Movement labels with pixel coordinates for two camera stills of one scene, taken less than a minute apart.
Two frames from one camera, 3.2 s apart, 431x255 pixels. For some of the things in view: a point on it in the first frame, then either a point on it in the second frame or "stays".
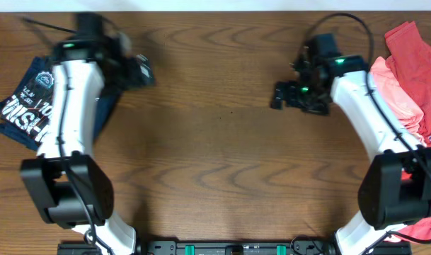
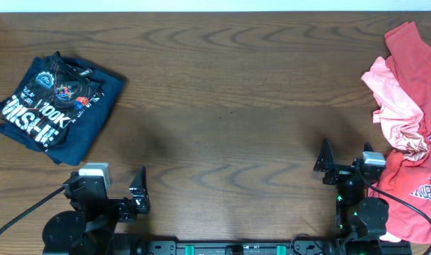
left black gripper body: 124,77 → 118,208
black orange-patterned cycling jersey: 29,106 stays
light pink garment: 407,111 stays
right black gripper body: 306,97 → 348,193
